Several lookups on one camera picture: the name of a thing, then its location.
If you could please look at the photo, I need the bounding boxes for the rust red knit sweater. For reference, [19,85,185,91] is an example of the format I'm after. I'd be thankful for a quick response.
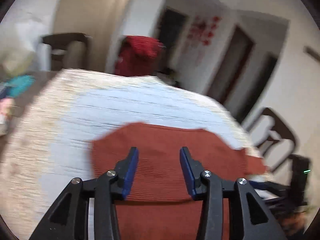
[91,122,266,239]

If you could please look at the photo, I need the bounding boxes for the person's right hand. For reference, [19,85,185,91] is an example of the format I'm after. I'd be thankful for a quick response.
[280,212,306,236]

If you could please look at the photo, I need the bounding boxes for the dark wooden chair right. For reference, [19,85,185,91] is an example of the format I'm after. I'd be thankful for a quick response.
[246,107,299,173]

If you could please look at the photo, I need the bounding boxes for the dark wooden chair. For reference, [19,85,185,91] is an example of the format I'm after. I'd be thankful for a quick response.
[41,33,91,72]
[246,107,299,173]

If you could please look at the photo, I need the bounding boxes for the cream lace tablecloth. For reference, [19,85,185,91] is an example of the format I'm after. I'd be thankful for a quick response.
[0,68,272,240]

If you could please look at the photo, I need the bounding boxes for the red checkered cloth on chair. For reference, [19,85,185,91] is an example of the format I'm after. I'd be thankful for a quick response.
[114,36,163,77]

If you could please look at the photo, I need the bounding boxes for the teal glittery pouch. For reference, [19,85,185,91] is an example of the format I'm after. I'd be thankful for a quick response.
[5,75,35,98]

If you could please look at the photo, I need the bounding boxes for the dark wooden chair far left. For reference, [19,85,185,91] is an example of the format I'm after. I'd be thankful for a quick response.
[41,33,91,72]

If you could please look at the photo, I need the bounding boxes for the red Chinese knot decorations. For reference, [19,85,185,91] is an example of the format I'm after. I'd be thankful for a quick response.
[187,16,222,47]

